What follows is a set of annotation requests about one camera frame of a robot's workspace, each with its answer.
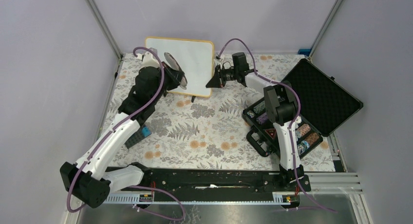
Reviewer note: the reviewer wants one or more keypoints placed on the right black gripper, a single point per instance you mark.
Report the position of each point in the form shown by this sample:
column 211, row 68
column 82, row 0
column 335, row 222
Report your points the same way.
column 215, row 82

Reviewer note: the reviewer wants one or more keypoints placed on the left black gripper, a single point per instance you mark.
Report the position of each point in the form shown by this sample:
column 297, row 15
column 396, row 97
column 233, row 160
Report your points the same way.
column 175, row 76

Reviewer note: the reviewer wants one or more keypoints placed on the whiteboard with yellow frame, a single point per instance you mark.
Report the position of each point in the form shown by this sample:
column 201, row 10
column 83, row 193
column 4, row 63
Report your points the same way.
column 195, row 58

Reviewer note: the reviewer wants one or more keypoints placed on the grey eraser cloth pad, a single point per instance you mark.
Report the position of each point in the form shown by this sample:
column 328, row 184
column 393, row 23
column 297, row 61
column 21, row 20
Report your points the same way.
column 173, row 64

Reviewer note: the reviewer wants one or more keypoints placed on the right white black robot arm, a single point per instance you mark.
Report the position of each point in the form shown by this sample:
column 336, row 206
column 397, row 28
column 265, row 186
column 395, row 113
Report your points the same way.
column 282, row 106

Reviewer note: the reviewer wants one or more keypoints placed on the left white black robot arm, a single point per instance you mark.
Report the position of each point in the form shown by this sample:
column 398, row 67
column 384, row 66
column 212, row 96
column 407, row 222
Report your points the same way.
column 87, row 178

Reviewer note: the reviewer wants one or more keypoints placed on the blue toy brick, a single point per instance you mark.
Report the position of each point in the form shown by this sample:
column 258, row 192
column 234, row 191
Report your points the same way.
column 145, row 132

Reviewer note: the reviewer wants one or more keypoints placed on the dark grey brick plate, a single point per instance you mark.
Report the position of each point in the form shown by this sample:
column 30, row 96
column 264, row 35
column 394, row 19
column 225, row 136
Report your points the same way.
column 135, row 138

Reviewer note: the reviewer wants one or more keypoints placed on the floral table mat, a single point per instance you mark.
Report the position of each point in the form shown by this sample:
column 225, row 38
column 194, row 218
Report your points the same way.
column 210, row 132

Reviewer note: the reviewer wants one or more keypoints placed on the red triangle dealer card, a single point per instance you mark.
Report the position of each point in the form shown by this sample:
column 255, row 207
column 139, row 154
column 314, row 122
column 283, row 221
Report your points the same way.
column 272, row 133

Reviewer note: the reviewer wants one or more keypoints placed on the black poker chip case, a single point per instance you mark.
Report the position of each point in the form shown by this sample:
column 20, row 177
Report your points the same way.
column 325, row 106

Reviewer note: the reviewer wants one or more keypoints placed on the blue corner bracket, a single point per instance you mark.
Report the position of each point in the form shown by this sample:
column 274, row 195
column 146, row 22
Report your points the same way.
column 305, row 52

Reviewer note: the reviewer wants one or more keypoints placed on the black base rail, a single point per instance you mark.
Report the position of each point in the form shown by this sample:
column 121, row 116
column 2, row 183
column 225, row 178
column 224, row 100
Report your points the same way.
column 222, row 186

